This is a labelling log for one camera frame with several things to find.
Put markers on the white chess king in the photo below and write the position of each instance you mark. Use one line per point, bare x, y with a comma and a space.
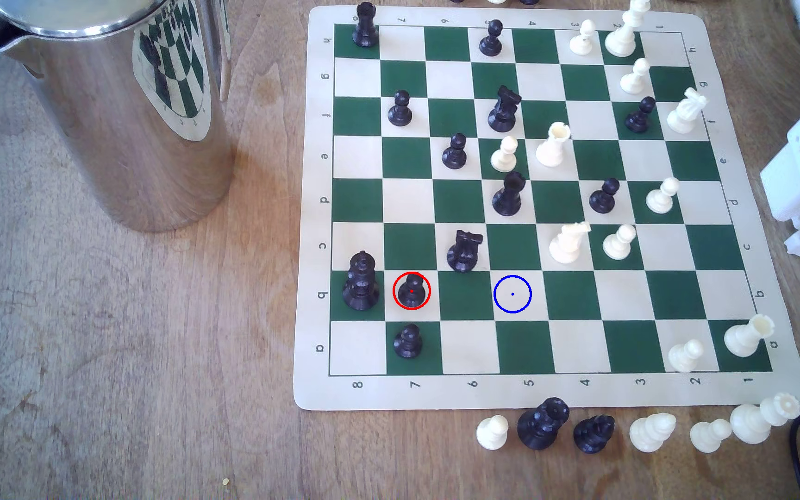
621, 40

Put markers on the white chess bishop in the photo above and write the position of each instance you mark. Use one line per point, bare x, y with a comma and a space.
650, 432

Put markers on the white chess queen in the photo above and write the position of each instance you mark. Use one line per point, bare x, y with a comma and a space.
754, 420

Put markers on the white chess rook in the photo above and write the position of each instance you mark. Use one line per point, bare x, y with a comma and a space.
744, 338
551, 149

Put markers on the green and cream chess mat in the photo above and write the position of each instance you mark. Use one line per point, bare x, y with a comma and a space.
570, 298

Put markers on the white chess knight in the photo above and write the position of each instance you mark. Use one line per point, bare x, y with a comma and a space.
566, 244
683, 116

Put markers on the black chess king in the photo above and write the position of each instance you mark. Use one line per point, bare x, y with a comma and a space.
361, 288

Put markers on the black chess bishop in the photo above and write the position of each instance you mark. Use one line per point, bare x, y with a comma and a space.
508, 198

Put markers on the white chess pawn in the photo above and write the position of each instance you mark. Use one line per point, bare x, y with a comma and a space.
683, 357
504, 158
633, 80
660, 199
582, 41
617, 244
492, 434
708, 436

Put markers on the black chess pawn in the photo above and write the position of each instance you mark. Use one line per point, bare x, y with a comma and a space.
400, 113
491, 45
639, 119
408, 344
603, 200
454, 156
412, 293

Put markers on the black chess queen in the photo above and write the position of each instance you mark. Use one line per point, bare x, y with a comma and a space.
539, 425

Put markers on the shiny stainless steel pitcher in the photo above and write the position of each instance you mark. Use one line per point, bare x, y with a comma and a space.
129, 139

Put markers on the black chess knight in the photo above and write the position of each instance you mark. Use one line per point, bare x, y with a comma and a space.
464, 253
503, 114

